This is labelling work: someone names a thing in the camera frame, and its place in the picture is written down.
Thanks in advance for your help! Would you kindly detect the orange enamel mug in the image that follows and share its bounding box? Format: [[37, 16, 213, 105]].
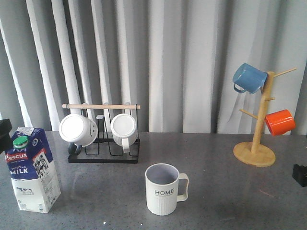
[[265, 109, 296, 136]]

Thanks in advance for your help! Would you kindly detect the blue enamel mug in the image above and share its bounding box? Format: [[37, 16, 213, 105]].
[[233, 63, 268, 94]]

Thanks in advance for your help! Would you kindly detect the Pascual whole milk carton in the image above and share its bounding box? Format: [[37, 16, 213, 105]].
[[5, 127, 61, 213]]

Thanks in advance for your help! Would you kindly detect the wooden mug tree stand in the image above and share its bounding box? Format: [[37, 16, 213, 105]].
[[233, 68, 296, 167]]

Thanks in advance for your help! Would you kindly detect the white smiley hanging mug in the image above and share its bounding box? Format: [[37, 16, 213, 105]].
[[59, 114, 98, 155]]

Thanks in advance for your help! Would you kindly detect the white HOME mug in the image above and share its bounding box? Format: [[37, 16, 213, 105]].
[[145, 163, 189, 216]]

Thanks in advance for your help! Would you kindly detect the black wire mug rack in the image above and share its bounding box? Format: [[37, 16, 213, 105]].
[[62, 103, 141, 164]]

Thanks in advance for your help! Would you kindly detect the white curtain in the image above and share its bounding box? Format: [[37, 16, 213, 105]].
[[0, 0, 307, 134]]

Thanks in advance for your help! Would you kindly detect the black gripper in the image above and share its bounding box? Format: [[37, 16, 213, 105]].
[[0, 119, 12, 153], [292, 164, 307, 187]]

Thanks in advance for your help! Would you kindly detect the white ribbed hanging mug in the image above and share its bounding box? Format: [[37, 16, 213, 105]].
[[110, 114, 137, 153]]

